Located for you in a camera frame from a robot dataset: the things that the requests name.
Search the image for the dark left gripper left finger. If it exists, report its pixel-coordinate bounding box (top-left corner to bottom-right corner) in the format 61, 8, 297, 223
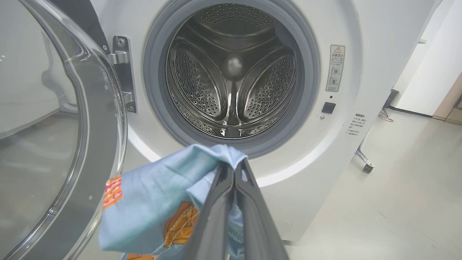
182, 161, 237, 260

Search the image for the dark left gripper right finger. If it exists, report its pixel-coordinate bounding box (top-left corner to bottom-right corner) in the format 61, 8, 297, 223
234, 159, 290, 260

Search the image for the denim garment with orange patches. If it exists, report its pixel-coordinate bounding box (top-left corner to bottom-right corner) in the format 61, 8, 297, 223
98, 144, 249, 260

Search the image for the dark round washer door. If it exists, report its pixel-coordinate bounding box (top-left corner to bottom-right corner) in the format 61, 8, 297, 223
0, 0, 128, 260

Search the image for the white front-load washing machine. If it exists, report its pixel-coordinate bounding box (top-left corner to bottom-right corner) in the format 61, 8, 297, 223
87, 0, 443, 246

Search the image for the grey rubber door gasket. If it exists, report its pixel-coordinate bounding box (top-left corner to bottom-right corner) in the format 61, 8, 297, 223
143, 0, 321, 159

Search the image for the metal door hinge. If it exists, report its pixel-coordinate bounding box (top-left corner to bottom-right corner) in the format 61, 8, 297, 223
108, 35, 138, 113

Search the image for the metal stand leg with caster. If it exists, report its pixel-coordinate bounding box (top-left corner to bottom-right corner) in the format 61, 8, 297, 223
356, 139, 375, 174

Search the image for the steel washer drum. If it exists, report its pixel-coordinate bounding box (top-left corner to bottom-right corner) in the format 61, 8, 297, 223
165, 3, 298, 139

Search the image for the white warning sticker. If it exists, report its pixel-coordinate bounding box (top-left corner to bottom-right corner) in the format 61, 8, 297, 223
326, 44, 345, 92

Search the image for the small black box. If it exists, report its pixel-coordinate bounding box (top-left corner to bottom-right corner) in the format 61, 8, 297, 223
383, 88, 399, 109

